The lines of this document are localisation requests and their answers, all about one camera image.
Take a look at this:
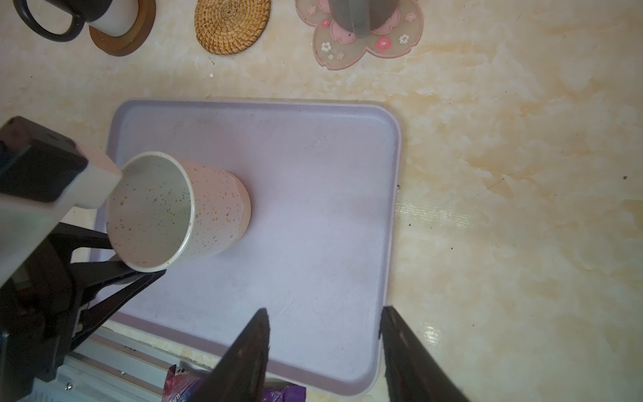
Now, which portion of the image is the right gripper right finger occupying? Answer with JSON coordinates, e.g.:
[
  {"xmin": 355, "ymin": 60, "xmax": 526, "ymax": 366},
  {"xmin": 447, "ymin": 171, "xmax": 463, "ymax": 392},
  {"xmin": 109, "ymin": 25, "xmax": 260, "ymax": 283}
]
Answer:
[{"xmin": 380, "ymin": 306, "xmax": 468, "ymax": 402}]

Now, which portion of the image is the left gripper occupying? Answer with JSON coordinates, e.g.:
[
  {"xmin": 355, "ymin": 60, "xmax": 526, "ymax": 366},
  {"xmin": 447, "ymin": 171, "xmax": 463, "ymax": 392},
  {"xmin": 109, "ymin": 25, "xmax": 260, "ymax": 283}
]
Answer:
[{"xmin": 1, "ymin": 223, "xmax": 166, "ymax": 401}]

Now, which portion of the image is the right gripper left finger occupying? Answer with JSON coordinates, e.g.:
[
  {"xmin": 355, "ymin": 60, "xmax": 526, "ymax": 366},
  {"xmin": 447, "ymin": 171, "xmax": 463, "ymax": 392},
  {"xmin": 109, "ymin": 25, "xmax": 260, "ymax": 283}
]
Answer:
[{"xmin": 189, "ymin": 308, "xmax": 270, "ymax": 402}]

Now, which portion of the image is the white mug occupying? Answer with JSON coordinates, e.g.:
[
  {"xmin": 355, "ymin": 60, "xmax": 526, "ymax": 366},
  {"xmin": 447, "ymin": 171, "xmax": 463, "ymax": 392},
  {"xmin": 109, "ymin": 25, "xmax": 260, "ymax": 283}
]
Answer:
[{"xmin": 105, "ymin": 152, "xmax": 251, "ymax": 273}]

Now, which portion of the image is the brown wooden round coaster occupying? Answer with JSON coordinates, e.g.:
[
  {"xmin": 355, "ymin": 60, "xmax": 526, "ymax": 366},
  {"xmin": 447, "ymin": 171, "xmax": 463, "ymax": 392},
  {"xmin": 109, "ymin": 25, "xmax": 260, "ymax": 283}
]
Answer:
[{"xmin": 89, "ymin": 0, "xmax": 157, "ymax": 57}]

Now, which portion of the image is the black mug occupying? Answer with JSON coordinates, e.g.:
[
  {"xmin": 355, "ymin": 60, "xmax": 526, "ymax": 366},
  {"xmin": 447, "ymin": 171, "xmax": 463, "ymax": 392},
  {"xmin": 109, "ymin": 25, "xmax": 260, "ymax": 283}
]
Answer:
[{"xmin": 13, "ymin": 0, "xmax": 140, "ymax": 43}]

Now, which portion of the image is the woven rattan round coaster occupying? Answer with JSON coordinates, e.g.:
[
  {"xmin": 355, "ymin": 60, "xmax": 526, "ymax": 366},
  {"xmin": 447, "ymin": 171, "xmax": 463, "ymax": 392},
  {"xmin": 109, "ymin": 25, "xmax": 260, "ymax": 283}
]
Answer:
[{"xmin": 194, "ymin": 0, "xmax": 271, "ymax": 55}]

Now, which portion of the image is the pink flower coaster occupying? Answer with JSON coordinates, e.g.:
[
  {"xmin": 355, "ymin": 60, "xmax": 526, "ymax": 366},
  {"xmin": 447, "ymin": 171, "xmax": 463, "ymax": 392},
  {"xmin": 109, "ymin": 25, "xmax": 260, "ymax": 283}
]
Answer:
[{"xmin": 295, "ymin": 1, "xmax": 424, "ymax": 70}]

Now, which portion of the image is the grey mug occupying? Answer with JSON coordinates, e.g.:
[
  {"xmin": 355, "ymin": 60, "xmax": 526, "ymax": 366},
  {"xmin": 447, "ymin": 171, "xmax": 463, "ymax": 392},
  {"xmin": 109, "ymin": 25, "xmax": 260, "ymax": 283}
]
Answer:
[{"xmin": 328, "ymin": 0, "xmax": 400, "ymax": 39}]

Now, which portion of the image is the purple Fox's candy bag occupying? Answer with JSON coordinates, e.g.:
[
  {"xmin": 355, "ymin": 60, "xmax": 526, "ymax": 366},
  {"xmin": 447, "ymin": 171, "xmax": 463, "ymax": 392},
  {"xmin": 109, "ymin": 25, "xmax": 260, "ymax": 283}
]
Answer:
[{"xmin": 161, "ymin": 364, "xmax": 307, "ymax": 402}]

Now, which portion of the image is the lavender tray mat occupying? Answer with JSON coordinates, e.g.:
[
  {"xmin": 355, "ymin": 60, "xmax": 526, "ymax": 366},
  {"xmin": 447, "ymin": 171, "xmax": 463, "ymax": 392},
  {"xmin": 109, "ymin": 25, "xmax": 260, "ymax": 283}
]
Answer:
[{"xmin": 107, "ymin": 100, "xmax": 401, "ymax": 397}]

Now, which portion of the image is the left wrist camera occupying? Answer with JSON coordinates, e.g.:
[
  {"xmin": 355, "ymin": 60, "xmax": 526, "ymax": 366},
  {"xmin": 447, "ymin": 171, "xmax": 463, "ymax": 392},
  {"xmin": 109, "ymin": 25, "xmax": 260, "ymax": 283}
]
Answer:
[{"xmin": 1, "ymin": 117, "xmax": 122, "ymax": 282}]

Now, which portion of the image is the aluminium front rail frame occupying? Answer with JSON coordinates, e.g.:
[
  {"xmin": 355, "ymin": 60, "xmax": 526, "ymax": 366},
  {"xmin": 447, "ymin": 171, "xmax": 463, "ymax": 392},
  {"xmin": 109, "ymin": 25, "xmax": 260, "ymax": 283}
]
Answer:
[{"xmin": 23, "ymin": 322, "xmax": 219, "ymax": 401}]

